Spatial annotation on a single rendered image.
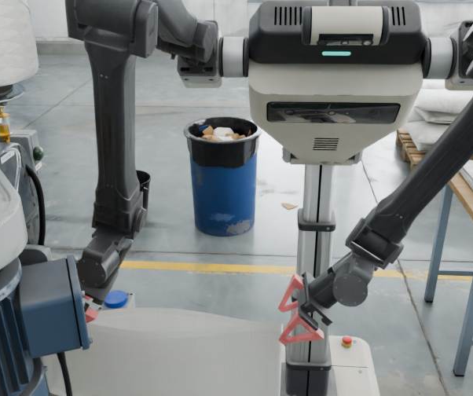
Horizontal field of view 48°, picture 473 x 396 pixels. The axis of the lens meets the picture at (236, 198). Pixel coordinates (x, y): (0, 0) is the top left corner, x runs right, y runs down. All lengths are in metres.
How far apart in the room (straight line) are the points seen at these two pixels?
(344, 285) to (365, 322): 1.86
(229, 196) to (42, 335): 2.61
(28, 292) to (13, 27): 0.31
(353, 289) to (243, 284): 2.07
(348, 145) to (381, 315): 1.56
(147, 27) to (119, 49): 0.05
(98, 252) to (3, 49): 0.37
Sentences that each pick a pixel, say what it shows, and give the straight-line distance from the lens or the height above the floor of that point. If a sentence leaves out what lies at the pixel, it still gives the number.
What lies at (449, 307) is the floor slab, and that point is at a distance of 2.98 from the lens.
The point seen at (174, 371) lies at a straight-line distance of 1.11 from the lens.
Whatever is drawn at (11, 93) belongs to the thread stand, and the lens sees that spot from 0.75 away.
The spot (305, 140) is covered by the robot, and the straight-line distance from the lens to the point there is 1.36.
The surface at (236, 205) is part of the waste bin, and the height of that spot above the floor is 0.22.
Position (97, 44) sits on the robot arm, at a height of 1.57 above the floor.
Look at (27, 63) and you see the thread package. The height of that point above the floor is 1.55.
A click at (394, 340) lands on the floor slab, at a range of 2.69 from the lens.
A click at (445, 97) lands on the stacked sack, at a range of 4.33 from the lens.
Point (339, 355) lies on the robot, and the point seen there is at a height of 0.26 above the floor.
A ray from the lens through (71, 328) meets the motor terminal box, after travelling 0.71.
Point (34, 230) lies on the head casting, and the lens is 1.21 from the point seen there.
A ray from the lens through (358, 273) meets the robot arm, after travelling 0.90.
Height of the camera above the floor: 1.68
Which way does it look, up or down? 26 degrees down
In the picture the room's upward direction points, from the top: 1 degrees counter-clockwise
